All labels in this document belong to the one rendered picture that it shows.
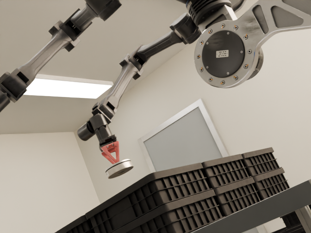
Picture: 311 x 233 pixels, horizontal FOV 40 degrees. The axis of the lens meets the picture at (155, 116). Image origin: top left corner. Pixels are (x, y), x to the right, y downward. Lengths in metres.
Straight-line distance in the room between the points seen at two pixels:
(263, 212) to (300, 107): 3.82
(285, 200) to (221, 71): 0.56
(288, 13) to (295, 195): 0.58
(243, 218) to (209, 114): 4.19
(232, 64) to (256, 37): 0.10
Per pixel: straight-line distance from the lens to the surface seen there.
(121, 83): 1.84
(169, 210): 1.41
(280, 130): 4.71
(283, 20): 1.25
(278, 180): 2.05
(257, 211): 0.86
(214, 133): 4.98
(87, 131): 1.67
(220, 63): 1.29
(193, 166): 1.59
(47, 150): 6.02
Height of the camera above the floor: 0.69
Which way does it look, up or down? 17 degrees up
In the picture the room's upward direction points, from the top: 24 degrees counter-clockwise
